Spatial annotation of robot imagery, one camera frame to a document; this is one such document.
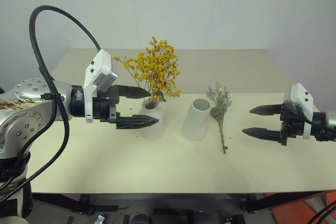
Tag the green pink dried flower bouquet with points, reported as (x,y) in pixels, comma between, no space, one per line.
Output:
(220,103)

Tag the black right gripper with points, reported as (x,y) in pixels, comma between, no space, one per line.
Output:
(290,125)

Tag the white vase with narrow neck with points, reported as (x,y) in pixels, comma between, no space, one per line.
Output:
(155,124)

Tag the black table frame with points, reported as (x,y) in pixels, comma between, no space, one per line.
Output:
(157,203)

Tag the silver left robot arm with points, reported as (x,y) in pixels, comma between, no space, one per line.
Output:
(29,103)

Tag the yellow dried flower bouquet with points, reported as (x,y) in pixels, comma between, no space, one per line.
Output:
(157,72)

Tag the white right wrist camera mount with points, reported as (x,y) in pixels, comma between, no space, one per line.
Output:
(299,100)

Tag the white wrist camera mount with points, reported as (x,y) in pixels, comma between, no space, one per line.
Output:
(98,72)
(299,100)

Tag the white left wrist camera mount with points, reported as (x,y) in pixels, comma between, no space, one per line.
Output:
(98,72)

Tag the white vase with wide mouth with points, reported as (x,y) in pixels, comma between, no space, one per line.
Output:
(195,121)

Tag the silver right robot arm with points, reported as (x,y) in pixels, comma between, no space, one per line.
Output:
(325,124)

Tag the orange floor mat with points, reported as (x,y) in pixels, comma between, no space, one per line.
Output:
(302,208)

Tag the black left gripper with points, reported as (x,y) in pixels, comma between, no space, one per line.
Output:
(105,104)

